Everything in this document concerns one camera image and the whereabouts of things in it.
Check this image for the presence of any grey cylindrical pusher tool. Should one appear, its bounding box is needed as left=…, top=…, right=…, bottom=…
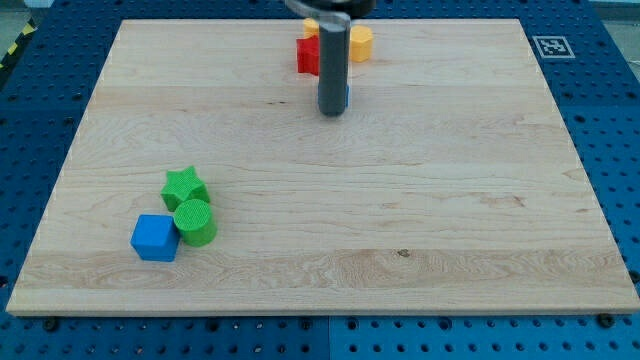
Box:
left=318, top=22, right=349, bottom=117

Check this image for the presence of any green cylinder block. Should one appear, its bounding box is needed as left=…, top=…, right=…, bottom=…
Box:
left=173, top=199, right=217, bottom=247

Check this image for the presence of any yellow block behind tool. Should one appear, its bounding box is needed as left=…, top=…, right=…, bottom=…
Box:
left=303, top=18, right=319, bottom=38

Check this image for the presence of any white fiducial marker tag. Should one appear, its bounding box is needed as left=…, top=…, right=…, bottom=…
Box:
left=532, top=35, right=575, bottom=59

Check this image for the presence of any green star block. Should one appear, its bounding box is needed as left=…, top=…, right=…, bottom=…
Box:
left=160, top=166, right=210, bottom=212

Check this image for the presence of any red star block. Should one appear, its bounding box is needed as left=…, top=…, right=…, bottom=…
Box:
left=296, top=35, right=320, bottom=76

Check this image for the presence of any yellow hexagon block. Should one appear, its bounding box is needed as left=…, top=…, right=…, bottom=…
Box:
left=349, top=25, right=374, bottom=62

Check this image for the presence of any wooden board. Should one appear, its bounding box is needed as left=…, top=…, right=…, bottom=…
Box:
left=7, top=19, right=639, bottom=317

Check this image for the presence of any clear cable on tool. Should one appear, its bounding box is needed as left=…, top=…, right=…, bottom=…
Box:
left=284, top=0, right=352, bottom=31

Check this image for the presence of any blue cube block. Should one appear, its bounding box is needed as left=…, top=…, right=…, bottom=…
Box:
left=130, top=214, right=180, bottom=262

